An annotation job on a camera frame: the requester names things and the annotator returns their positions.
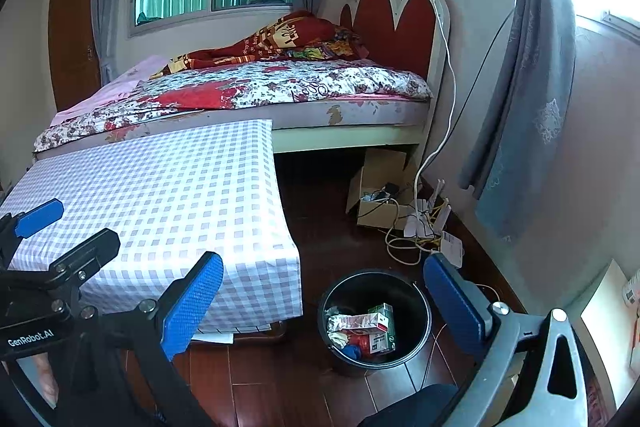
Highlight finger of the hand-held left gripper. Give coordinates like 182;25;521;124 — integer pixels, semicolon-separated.
0;199;65;258
50;228;122;290

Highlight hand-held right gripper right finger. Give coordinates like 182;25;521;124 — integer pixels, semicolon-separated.
424;252;596;427

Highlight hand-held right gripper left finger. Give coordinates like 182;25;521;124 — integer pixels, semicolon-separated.
75;251;225;427

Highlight black trash bin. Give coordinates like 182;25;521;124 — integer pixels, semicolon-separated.
317;269;433;378

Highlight green box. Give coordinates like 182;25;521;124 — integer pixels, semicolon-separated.
367;302;397;354

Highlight red and white box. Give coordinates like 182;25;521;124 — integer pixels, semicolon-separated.
345;309;391;333

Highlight red plastic bag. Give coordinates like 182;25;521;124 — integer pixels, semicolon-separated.
350;329;381;355

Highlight clear plastic bag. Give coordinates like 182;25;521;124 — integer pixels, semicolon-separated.
326;313;362;337

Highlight person's left hand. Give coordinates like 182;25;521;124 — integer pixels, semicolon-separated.
32;349;60;408

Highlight cardboard box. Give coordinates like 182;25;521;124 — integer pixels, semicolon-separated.
346;149;423;230

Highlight white board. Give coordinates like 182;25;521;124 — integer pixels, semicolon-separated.
580;259;640;388

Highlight pink sheet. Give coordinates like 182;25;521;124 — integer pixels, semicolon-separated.
50;54;168;125

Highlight brown wooden door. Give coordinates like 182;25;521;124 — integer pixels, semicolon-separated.
47;0;103;112

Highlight grey patterned curtain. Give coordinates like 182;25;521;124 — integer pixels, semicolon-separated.
457;0;581;240

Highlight floral bedsheet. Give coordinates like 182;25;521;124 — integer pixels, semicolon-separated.
32;59;433;152

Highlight red printed blanket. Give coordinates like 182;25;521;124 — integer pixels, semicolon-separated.
150;10;368;80

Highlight red and white headboard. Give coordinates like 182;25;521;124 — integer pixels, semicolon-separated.
340;0;451;168

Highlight white power strips with cables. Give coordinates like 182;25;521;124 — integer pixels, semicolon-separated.
385;179;466;268

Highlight white bed frame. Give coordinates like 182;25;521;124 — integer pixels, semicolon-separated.
272;99;431;155

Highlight long white cable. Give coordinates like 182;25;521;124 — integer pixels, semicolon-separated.
415;0;458;208

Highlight thin black cable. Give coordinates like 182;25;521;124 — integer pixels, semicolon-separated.
465;7;516;108

